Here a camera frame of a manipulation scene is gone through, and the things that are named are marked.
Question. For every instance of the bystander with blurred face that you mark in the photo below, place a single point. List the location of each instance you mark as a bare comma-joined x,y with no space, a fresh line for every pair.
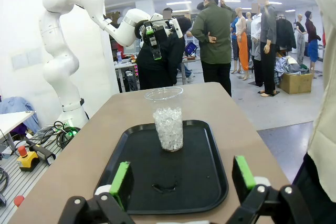
167,14

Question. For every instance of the ceiling strip light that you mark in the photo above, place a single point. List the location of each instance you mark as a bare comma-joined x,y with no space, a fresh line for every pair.
178,3

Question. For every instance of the grey wall plate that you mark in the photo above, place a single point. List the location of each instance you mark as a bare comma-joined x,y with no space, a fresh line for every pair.
34,56
19,61

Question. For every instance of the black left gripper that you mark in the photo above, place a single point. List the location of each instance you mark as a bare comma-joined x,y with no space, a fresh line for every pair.
162,31

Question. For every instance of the mannequin in blue top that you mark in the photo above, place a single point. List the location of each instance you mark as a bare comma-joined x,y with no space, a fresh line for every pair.
234,37

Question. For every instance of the brown cardboard box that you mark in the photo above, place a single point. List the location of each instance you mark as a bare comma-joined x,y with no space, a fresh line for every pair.
295,83

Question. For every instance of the black control box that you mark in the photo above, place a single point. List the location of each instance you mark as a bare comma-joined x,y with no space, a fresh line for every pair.
43,153

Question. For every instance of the mannequin maroon top blue skirt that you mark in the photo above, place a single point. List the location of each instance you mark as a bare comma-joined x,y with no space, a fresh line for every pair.
312,35

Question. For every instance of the black plastic tray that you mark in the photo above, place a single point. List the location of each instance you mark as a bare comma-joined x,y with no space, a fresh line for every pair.
189,161

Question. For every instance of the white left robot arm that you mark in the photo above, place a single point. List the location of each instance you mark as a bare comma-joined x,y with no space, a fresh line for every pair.
60,66

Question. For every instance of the open laptop blue screen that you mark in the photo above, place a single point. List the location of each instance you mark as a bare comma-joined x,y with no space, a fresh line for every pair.
191,48

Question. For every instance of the bystander in black clothes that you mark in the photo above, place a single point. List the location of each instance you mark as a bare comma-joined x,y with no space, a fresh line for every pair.
157,72

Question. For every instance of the white side table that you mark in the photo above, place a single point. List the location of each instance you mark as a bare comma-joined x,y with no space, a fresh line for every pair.
13,120

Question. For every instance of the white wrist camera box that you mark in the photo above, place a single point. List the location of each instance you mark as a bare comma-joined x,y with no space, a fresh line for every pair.
177,28

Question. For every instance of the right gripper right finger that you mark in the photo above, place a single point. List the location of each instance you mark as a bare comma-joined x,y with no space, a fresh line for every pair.
242,179

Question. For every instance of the small red cap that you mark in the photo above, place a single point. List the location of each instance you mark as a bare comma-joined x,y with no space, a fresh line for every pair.
19,200

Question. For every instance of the clear plastic cup crushed ice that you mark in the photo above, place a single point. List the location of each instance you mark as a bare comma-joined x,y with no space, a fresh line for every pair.
168,129

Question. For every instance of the man in olive jacket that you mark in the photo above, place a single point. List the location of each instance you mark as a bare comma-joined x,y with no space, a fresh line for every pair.
215,40

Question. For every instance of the blue cloth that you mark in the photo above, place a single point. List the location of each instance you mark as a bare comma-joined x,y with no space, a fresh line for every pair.
15,104

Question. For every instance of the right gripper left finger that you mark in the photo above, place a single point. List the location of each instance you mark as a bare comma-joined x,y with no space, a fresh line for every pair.
122,182

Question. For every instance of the mannequin black top grey trousers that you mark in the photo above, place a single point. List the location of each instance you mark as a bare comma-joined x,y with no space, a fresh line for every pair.
301,40

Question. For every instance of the person's cream shirt torso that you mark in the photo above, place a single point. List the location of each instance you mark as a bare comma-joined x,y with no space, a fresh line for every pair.
325,103

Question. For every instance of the yellow emergency stop button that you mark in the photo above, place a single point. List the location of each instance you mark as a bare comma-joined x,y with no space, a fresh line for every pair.
27,159

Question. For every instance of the pile of clothes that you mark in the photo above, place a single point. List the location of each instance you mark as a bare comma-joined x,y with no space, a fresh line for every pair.
288,66

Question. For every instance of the background work desk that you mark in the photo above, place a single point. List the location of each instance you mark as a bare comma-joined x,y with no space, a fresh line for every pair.
126,65

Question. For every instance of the black jacket on rack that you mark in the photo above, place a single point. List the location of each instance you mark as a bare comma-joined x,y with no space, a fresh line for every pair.
286,35

